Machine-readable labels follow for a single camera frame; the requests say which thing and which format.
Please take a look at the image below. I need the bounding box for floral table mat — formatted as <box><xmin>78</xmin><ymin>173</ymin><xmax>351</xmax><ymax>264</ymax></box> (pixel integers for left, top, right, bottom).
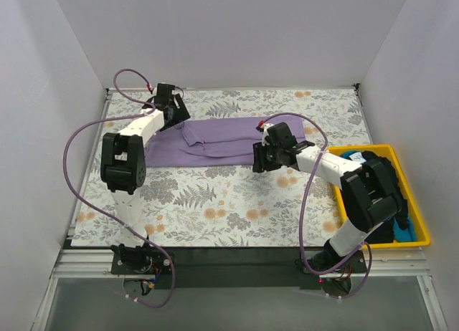
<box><xmin>70</xmin><ymin>89</ymin><xmax>374</xmax><ymax>247</ymax></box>

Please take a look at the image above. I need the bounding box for aluminium frame rail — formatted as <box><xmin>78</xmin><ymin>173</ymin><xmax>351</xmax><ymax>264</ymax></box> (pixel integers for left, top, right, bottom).
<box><xmin>32</xmin><ymin>90</ymin><xmax>112</xmax><ymax>331</ymax></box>

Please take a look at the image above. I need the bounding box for yellow plastic bin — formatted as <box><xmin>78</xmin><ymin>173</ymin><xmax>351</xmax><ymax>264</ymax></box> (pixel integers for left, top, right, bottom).
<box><xmin>328</xmin><ymin>144</ymin><xmax>430</xmax><ymax>249</ymax></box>

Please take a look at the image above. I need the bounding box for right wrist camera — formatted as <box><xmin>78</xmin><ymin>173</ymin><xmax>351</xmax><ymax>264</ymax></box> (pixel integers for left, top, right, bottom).
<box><xmin>256</xmin><ymin>120</ymin><xmax>273</xmax><ymax>146</ymax></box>

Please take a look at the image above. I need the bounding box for black t shirt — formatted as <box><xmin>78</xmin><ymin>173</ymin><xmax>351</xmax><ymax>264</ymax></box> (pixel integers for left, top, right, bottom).
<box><xmin>360</xmin><ymin>150</ymin><xmax>412</xmax><ymax>244</ymax></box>

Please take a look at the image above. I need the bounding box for teal t shirt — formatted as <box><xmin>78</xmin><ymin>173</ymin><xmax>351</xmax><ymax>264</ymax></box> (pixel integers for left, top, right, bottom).
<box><xmin>341</xmin><ymin>150</ymin><xmax>417</xmax><ymax>244</ymax></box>

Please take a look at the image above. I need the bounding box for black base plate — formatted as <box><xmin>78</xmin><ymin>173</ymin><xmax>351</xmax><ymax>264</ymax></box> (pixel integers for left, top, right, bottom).
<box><xmin>107</xmin><ymin>247</ymin><xmax>366</xmax><ymax>291</ymax></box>

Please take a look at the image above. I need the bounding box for purple t shirt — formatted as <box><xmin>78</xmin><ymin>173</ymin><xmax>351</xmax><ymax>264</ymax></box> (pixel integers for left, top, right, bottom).
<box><xmin>145</xmin><ymin>115</ymin><xmax>306</xmax><ymax>168</ymax></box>

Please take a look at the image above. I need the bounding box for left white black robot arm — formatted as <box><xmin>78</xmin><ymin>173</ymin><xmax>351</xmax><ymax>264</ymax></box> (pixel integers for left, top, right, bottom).
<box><xmin>100</xmin><ymin>83</ymin><xmax>190</xmax><ymax>248</ymax></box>

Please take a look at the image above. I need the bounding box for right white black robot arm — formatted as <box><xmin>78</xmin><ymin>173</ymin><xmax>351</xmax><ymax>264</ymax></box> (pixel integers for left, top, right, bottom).
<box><xmin>252</xmin><ymin>122</ymin><xmax>407</xmax><ymax>272</ymax></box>

